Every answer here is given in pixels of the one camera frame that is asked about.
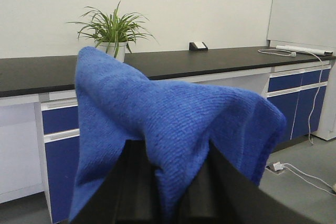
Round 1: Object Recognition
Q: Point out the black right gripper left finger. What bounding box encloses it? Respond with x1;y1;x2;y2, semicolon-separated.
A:
72;141;159;223

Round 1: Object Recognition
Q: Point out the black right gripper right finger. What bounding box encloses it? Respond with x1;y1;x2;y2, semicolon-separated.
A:
178;144;315;223

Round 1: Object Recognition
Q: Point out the blue microfiber cloth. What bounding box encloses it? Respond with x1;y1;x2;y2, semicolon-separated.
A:
69;47;286;223

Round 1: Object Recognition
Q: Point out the floor socket with white plug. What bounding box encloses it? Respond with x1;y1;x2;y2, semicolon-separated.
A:
265;162;336;196

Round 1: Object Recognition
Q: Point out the blue white lab cabinet bench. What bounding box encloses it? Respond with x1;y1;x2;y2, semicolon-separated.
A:
1;47;334;223

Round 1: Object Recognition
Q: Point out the black white socket box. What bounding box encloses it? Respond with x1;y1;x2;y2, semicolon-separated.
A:
188;41;208;51

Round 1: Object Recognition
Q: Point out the green potted plant white pot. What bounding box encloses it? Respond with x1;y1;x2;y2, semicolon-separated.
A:
71;5;156;62

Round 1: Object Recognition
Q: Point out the white power strip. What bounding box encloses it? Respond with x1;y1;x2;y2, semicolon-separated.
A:
276;45;333;56

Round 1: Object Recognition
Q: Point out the white power cable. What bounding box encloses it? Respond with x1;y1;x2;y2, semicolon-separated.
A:
257;48;324;145

